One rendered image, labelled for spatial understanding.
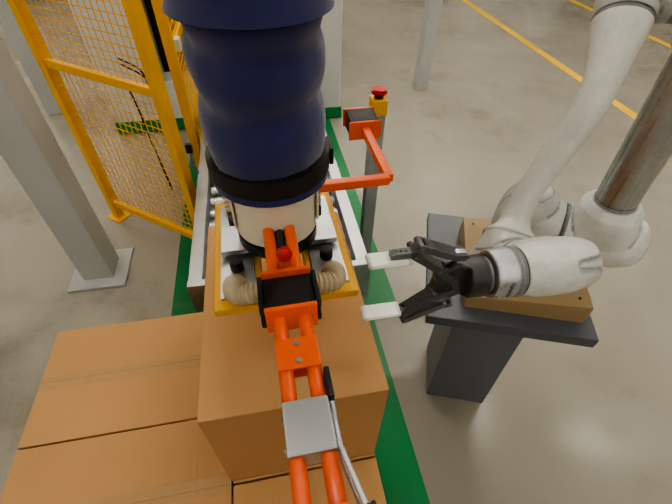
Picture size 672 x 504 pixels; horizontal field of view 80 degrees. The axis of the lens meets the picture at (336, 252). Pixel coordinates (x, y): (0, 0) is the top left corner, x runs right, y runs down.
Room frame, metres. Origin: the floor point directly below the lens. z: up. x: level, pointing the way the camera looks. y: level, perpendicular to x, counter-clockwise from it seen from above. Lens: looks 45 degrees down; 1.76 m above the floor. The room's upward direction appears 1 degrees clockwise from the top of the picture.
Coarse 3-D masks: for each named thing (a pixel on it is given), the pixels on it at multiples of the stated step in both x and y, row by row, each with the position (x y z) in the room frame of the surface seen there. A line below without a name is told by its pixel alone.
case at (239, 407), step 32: (224, 320) 0.56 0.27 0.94; (256, 320) 0.56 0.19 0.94; (320, 320) 0.57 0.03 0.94; (352, 320) 0.57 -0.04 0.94; (224, 352) 0.47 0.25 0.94; (256, 352) 0.48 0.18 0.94; (320, 352) 0.48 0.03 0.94; (352, 352) 0.48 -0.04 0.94; (224, 384) 0.40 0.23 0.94; (256, 384) 0.40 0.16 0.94; (352, 384) 0.40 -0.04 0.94; (384, 384) 0.41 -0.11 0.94; (224, 416) 0.33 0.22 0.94; (256, 416) 0.34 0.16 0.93; (352, 416) 0.38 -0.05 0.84; (224, 448) 0.32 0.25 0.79; (256, 448) 0.33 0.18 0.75; (352, 448) 0.38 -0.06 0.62
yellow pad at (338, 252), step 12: (324, 192) 0.84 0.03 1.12; (324, 204) 0.79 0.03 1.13; (336, 228) 0.70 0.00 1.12; (312, 252) 0.62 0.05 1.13; (324, 252) 0.59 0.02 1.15; (336, 252) 0.62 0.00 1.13; (312, 264) 0.58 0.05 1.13; (348, 264) 0.59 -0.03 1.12; (348, 276) 0.56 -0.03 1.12; (348, 288) 0.52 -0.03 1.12
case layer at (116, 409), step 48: (96, 336) 0.76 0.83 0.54; (144, 336) 0.76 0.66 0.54; (192, 336) 0.77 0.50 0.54; (48, 384) 0.58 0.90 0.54; (96, 384) 0.58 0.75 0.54; (144, 384) 0.59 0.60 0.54; (192, 384) 0.59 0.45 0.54; (48, 432) 0.43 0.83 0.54; (96, 432) 0.44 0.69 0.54; (144, 432) 0.44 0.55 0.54; (192, 432) 0.44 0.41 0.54; (48, 480) 0.31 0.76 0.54; (96, 480) 0.31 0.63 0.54; (144, 480) 0.31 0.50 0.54; (192, 480) 0.32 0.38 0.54; (240, 480) 0.32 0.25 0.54; (288, 480) 0.32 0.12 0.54
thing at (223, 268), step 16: (224, 208) 0.76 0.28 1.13; (224, 224) 0.70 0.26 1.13; (224, 256) 0.60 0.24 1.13; (240, 256) 0.60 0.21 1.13; (256, 256) 0.61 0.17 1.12; (224, 272) 0.56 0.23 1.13; (240, 272) 0.56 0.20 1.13; (256, 272) 0.56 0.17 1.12; (224, 304) 0.48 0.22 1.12; (256, 304) 0.48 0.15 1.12
